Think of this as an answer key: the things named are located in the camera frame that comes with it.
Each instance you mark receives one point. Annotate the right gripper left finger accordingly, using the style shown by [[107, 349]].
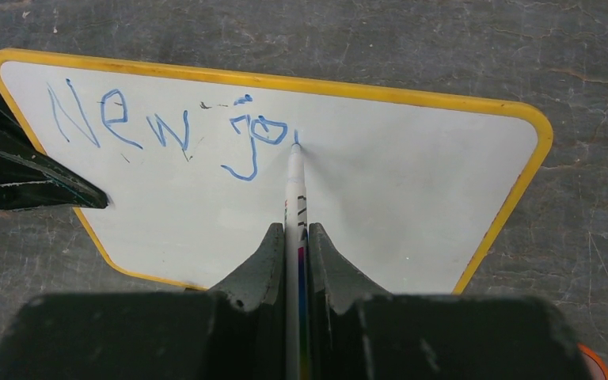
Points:
[[247, 341]]

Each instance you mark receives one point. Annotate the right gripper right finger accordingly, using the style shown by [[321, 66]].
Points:
[[339, 346]]

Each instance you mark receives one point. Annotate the blue capped marker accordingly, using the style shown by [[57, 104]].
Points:
[[297, 354]]

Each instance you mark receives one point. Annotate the white whiteboard wooden frame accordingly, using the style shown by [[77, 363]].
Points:
[[413, 187]]

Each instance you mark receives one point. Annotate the orange half-round brick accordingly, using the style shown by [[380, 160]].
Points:
[[597, 368]]

